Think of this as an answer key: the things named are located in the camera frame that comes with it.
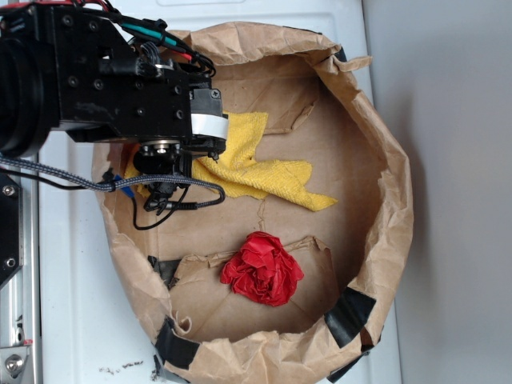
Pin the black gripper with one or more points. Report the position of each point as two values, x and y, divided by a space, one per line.
186 123

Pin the yellow terry cloth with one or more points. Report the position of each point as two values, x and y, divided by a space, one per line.
240 174

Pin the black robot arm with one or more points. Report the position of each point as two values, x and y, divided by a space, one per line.
84 68

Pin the crumpled red paper ball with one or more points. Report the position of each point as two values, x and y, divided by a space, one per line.
263 271

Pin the brown paper bag tray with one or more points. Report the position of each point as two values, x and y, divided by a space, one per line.
352 253

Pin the black metal bracket plate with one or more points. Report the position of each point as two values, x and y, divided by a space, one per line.
11 228

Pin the aluminium frame rail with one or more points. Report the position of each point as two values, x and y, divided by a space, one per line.
21 345

